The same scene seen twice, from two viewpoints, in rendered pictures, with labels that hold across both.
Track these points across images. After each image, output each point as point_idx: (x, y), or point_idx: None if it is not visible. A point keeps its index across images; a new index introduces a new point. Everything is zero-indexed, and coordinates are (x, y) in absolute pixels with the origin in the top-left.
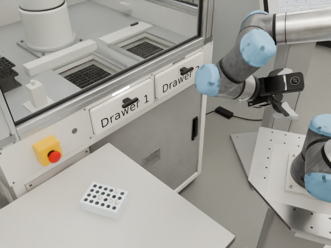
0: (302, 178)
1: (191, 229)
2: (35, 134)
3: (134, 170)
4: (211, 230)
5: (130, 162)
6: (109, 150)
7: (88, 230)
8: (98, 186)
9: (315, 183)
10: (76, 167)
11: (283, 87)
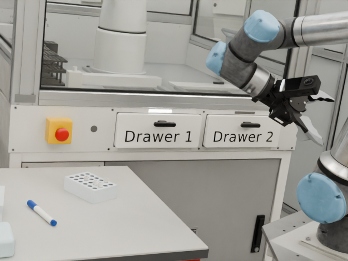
0: (324, 233)
1: (164, 230)
2: (54, 107)
3: (138, 186)
4: (185, 236)
5: (138, 181)
6: (123, 169)
7: (60, 200)
8: (90, 174)
9: (302, 185)
10: (80, 168)
11: (296, 87)
